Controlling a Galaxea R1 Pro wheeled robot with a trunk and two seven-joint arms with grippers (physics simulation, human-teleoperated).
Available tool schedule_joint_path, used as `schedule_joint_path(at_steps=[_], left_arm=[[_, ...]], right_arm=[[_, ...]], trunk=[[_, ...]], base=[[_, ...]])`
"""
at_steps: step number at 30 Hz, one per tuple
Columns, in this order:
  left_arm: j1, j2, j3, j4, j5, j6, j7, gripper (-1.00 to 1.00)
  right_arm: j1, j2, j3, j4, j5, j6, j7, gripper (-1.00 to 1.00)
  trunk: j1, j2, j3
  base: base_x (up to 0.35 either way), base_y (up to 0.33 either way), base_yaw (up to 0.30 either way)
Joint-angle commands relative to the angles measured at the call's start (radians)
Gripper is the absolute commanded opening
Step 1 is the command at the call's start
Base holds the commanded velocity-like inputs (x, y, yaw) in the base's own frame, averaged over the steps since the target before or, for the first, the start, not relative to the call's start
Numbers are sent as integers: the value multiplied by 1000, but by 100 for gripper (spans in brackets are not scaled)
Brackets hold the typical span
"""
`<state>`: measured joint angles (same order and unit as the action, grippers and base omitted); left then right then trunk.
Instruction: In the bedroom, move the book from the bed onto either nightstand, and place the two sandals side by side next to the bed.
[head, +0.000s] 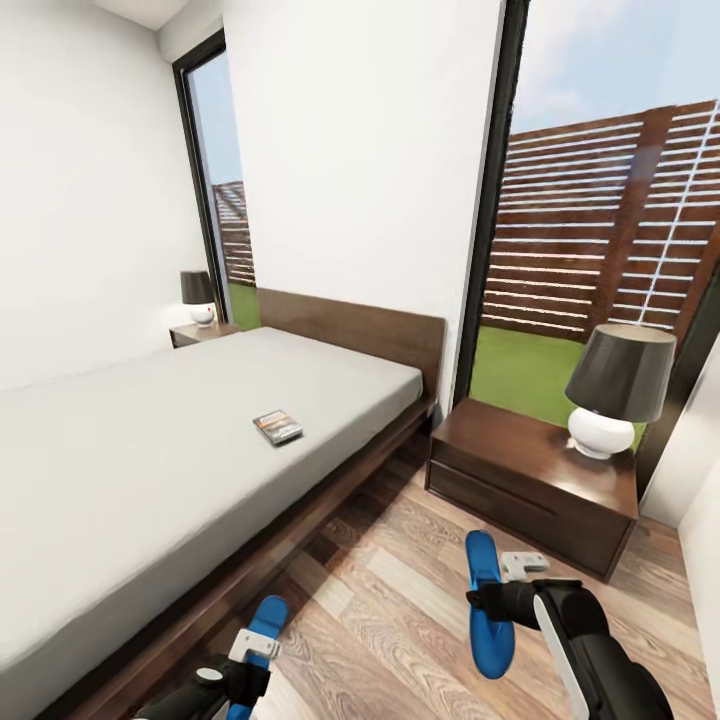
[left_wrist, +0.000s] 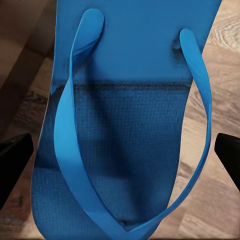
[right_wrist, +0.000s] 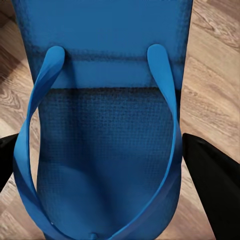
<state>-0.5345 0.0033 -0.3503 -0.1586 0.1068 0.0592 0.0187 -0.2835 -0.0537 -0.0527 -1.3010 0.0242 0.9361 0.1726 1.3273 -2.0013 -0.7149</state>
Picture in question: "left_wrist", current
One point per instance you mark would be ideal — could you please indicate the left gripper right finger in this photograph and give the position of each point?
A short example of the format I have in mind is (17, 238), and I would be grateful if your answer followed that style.
(227, 148)

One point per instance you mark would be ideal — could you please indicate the sandal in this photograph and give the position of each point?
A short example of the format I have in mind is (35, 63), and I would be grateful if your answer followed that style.
(109, 147)

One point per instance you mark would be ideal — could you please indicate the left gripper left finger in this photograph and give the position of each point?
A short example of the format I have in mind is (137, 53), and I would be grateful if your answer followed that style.
(15, 153)

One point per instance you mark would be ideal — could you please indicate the bed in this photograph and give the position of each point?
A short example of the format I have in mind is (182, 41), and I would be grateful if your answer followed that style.
(27, 32)

